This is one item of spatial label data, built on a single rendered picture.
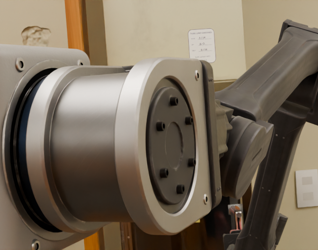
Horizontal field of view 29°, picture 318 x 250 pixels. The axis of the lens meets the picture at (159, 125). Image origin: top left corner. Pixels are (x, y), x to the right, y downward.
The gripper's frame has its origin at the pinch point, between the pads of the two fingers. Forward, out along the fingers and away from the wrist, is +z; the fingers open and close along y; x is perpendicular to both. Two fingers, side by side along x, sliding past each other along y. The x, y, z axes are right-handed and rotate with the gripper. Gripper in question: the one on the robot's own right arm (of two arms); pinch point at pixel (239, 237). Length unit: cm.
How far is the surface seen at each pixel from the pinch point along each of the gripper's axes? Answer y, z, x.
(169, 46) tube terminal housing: 12.2, 5.9, -44.2
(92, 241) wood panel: 32.9, -3.7, -3.0
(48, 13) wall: 43, 49, -59
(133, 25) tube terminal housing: 20, 6, -50
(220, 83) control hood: 2.9, -5.3, -35.0
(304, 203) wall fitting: -30, 48, 4
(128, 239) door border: 25.0, 4.1, -0.9
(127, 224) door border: 25.1, 4.2, -4.3
